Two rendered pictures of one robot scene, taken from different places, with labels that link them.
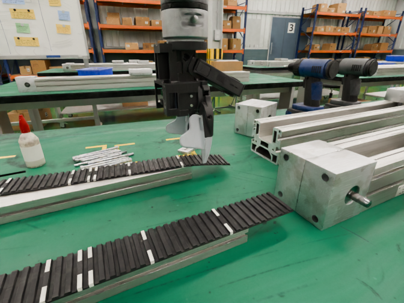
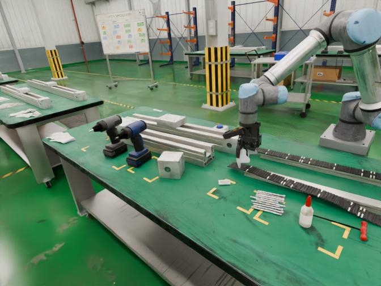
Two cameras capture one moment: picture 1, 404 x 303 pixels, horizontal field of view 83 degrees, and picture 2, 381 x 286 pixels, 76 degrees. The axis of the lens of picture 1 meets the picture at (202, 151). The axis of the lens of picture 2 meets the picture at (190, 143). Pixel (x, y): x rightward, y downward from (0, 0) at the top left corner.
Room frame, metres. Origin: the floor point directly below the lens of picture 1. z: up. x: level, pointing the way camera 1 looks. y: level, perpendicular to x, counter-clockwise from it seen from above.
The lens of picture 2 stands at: (1.07, 0.77, 1.40)
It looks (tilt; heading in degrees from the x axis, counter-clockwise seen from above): 25 degrees down; 244
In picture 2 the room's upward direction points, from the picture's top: 5 degrees counter-clockwise
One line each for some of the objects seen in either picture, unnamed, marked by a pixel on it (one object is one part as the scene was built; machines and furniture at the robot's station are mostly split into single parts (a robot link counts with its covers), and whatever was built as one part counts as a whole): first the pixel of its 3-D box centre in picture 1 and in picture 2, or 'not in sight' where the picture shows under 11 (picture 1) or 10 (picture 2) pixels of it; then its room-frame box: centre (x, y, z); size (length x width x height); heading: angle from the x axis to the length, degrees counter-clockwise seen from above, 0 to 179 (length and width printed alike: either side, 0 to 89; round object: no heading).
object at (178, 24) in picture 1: (186, 27); (248, 116); (0.42, 0.03, 1.06); 0.08 x 0.08 x 0.05
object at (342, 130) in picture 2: not in sight; (350, 126); (-0.20, 0.11, 0.88); 0.15 x 0.15 x 0.10
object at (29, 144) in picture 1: (29, 140); (307, 210); (0.47, 0.38, 0.84); 0.04 x 0.04 x 0.12
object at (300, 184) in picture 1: (326, 183); (235, 141); (0.31, -0.20, 0.83); 0.12 x 0.09 x 0.10; 26
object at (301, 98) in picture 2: not in sight; (278, 81); (-2.15, -2.19, 0.50); 1.03 x 0.55 x 1.01; 121
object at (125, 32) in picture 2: not in sight; (126, 52); (-0.69, -6.19, 0.97); 1.51 x 0.50 x 1.95; 129
